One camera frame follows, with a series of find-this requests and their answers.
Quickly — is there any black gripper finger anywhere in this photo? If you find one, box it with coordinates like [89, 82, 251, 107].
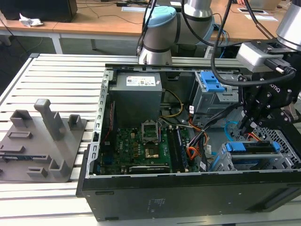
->
[251, 106, 296, 129]
[239, 84, 271, 134]

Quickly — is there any blue disk wire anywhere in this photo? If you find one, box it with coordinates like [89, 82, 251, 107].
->
[224, 120, 244, 143]

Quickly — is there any hard disk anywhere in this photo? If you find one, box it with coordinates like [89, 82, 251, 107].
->
[225, 140, 281, 157]

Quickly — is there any perforated metal disk bay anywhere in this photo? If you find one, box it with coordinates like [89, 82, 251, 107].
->
[209, 128, 301, 174]

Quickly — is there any black RAM slot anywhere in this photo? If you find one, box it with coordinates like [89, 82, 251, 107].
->
[166, 127, 177, 174]
[169, 127, 181, 173]
[173, 127, 184, 172]

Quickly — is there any silver metal drive cage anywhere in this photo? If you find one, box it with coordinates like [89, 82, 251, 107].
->
[190, 70, 244, 116]

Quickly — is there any blue plastic drive latch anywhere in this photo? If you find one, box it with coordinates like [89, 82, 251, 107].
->
[199, 71, 226, 93]

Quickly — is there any brown wooden desk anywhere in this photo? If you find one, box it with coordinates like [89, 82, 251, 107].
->
[209, 0, 292, 43]
[0, 4, 147, 55]

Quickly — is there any white paper sheet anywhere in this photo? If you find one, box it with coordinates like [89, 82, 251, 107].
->
[244, 14, 279, 22]
[121, 6, 151, 12]

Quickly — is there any CPU socket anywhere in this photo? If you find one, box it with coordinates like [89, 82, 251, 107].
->
[144, 146, 160, 161]

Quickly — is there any grey power supply unit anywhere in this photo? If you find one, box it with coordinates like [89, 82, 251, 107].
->
[109, 72, 163, 128]

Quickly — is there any black graphics card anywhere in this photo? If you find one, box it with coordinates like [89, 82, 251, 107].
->
[128, 164, 170, 175]

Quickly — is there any black open PC case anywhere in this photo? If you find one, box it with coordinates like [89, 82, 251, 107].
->
[75, 63, 301, 222]

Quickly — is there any green Dell motherboard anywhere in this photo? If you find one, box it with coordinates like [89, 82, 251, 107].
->
[100, 124, 196, 175]

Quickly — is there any grey plastic parts rack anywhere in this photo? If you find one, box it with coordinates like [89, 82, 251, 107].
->
[0, 98, 88, 184]

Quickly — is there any black rectangular device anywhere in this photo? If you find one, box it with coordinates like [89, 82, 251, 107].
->
[0, 0, 78, 23]

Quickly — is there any crumpled white paper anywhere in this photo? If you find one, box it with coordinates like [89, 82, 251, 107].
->
[18, 13, 45, 28]

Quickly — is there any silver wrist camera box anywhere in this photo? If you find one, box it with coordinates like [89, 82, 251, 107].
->
[236, 43, 296, 74]

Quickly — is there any black wire bundle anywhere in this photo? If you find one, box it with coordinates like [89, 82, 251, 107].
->
[188, 109, 244, 153]

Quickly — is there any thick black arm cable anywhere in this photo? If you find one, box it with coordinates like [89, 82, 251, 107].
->
[210, 0, 259, 87]

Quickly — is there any black cable with brown end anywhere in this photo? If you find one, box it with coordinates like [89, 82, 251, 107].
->
[244, 0, 276, 40]

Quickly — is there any yellow wire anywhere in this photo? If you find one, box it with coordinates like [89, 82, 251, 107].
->
[162, 89, 184, 118]

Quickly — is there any orange and red wire bundle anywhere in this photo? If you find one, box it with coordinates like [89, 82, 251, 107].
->
[187, 145, 201, 163]

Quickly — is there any metal socket cover frame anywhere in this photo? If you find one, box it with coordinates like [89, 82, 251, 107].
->
[140, 119, 159, 145]

